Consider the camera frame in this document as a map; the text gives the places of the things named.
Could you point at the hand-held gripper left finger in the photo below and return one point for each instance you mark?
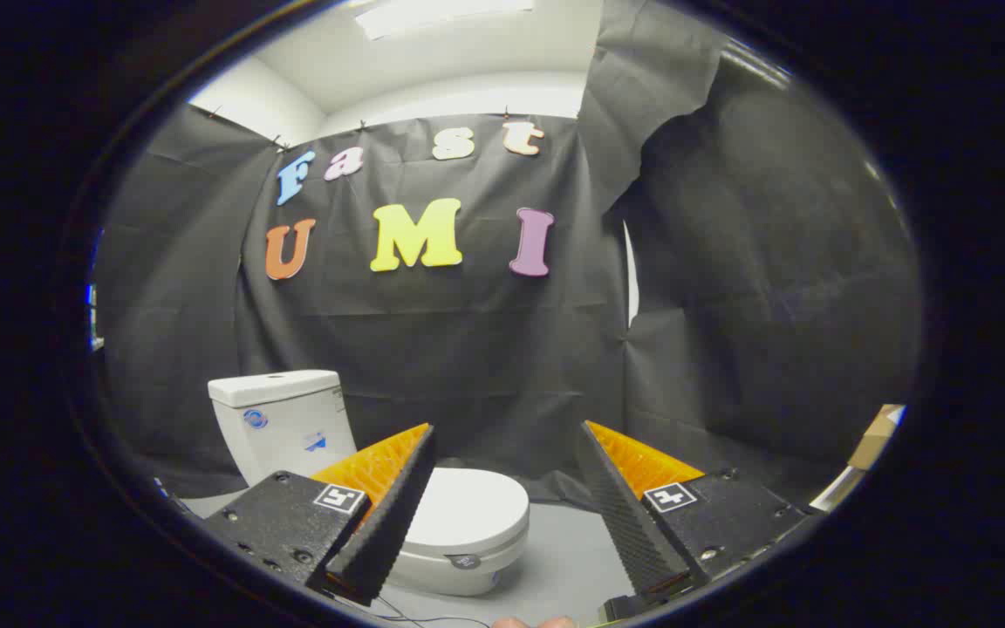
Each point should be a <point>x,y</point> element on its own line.
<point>389,515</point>

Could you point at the white toilet tank cover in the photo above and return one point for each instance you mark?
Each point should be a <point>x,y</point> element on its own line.
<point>271,386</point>

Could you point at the cardboard box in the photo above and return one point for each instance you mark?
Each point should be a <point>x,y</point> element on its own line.
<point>873,436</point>

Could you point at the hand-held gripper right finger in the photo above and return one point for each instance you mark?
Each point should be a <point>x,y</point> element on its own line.
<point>629,515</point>

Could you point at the black backdrop cloth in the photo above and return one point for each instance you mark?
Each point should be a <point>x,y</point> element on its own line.
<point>468,349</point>

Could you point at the white toilet tank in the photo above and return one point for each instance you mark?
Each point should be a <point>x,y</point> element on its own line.
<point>284,440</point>

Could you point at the white toilet lid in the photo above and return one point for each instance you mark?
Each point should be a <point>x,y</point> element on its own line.
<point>476,506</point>

